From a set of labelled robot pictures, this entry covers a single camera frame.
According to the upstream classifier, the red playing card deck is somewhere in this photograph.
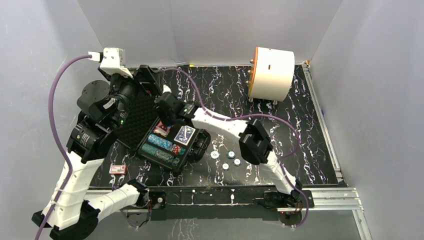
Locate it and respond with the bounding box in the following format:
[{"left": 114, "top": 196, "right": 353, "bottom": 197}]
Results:
[{"left": 153, "top": 121, "right": 173, "bottom": 137}]

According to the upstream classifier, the blue playing card deck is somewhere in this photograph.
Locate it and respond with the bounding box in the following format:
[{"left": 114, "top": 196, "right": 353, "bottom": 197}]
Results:
[{"left": 173, "top": 125, "right": 196, "bottom": 146}]

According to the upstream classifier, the light blue chip ten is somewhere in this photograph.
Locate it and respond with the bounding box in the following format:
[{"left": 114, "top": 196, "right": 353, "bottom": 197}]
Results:
[{"left": 210, "top": 150, "right": 220, "bottom": 160}]

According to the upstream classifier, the small white chip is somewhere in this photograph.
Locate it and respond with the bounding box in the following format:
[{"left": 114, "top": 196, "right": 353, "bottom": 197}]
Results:
[{"left": 221, "top": 163, "right": 230, "bottom": 171}]

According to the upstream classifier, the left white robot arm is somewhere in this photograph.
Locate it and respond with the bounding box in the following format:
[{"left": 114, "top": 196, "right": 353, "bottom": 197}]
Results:
[{"left": 32, "top": 65, "right": 164, "bottom": 240}]

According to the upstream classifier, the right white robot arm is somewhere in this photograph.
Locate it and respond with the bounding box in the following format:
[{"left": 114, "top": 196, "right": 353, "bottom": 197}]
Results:
[{"left": 154, "top": 92, "right": 302, "bottom": 207}]

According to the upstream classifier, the light blue chip row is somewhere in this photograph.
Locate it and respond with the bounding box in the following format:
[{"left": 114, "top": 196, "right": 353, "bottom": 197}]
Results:
[{"left": 147, "top": 134, "right": 186, "bottom": 156}]

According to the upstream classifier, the black poker chip case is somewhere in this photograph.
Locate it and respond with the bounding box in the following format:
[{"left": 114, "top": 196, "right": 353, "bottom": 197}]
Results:
[{"left": 99, "top": 67, "right": 212, "bottom": 175}]

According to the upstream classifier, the teal green chip row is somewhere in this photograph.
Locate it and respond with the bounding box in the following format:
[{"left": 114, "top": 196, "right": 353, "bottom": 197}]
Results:
[{"left": 141, "top": 143, "right": 180, "bottom": 167}]

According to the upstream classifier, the small red white box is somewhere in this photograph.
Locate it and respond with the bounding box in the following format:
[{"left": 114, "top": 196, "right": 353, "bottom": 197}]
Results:
[{"left": 109, "top": 165, "right": 128, "bottom": 175}]

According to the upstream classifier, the white orange cylindrical device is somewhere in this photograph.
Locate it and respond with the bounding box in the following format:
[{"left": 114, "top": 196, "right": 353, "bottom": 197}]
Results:
[{"left": 247, "top": 46, "right": 295, "bottom": 104}]

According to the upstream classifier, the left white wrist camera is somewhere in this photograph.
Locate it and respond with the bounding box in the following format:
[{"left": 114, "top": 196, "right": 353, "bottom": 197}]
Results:
[{"left": 87, "top": 47, "right": 133, "bottom": 78}]

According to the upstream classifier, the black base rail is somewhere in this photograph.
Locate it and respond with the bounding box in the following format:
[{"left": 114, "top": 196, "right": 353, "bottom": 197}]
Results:
[{"left": 125, "top": 185, "right": 315, "bottom": 224}]

